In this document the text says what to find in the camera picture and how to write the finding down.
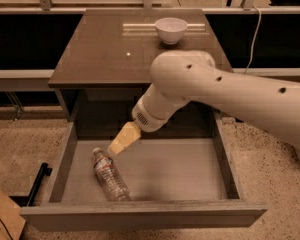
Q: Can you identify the grey horizontal rail frame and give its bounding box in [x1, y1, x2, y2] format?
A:
[0, 68, 300, 92]

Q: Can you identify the grey cabinet with glossy top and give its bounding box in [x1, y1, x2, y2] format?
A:
[47, 8, 239, 140]

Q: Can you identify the white ceramic bowl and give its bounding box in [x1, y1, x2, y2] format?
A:
[155, 17, 188, 44]

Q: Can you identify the black metal stand foot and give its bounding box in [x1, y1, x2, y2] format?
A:
[11, 163, 52, 207]

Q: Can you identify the brown cardboard box left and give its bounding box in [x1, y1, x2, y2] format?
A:
[0, 189, 26, 240]

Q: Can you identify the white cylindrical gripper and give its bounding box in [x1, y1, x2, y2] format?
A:
[108, 84, 189, 156]

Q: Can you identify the open grey top drawer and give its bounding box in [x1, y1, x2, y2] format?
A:
[19, 93, 268, 233]

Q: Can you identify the clear plastic water bottle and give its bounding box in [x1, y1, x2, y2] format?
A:
[93, 148, 130, 201]

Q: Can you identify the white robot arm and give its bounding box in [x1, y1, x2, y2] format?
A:
[108, 50, 300, 155]

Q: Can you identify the white hanging cable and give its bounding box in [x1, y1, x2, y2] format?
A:
[243, 5, 262, 75]

